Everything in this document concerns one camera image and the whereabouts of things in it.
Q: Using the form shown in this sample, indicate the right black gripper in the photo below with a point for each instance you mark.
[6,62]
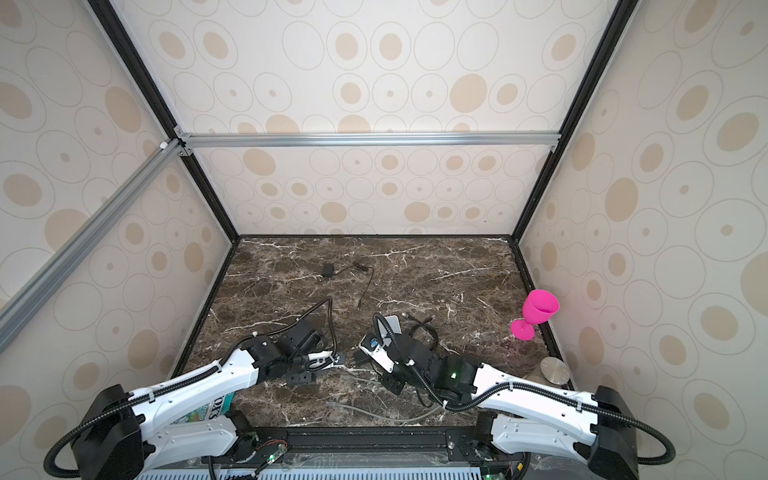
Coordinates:
[389,385]

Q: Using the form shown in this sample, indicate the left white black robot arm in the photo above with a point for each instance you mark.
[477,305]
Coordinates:
[127,433]

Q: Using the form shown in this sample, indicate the horizontal aluminium frame bar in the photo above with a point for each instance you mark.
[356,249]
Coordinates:
[373,139]

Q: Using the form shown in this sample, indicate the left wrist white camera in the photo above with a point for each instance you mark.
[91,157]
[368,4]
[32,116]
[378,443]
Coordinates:
[320,360]

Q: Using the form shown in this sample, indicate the pink plastic goblet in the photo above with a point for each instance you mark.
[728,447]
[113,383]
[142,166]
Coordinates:
[539,307]

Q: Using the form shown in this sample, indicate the left diagonal aluminium frame bar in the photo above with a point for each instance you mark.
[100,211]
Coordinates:
[38,290]

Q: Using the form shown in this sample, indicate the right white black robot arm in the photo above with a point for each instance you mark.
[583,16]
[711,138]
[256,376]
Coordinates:
[595,429]

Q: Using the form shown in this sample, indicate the colourful snack packet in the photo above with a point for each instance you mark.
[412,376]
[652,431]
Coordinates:
[219,406]

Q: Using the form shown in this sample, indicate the white rectangular device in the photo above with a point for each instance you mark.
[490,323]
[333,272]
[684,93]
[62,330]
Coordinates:
[394,323]

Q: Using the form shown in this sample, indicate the small black adapter with cable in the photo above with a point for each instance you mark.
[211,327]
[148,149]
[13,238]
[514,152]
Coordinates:
[329,271]

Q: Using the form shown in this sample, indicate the silver round metal lid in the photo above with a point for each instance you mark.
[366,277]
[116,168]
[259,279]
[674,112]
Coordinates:
[555,371]

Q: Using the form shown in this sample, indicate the black front rail base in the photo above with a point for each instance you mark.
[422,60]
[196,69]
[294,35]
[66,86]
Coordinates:
[365,453]

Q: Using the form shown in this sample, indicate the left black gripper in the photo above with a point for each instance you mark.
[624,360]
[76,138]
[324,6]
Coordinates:
[317,346]

